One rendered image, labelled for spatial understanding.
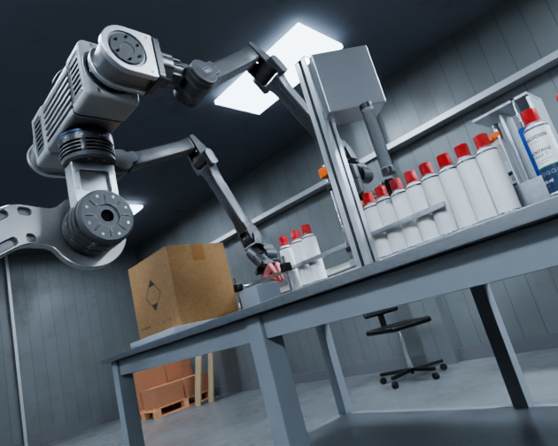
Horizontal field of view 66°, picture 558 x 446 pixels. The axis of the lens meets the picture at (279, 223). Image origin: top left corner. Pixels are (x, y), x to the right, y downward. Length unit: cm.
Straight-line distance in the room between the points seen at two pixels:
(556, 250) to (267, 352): 65
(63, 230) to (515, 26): 435
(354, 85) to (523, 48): 357
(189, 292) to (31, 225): 54
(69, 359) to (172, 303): 723
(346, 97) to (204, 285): 77
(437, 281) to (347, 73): 73
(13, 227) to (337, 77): 92
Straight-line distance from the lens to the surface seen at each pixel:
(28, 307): 860
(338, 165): 119
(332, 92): 125
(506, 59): 476
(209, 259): 154
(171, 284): 145
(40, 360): 851
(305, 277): 150
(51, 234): 119
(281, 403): 106
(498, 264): 70
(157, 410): 692
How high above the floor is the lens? 76
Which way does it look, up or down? 14 degrees up
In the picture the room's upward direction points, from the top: 15 degrees counter-clockwise
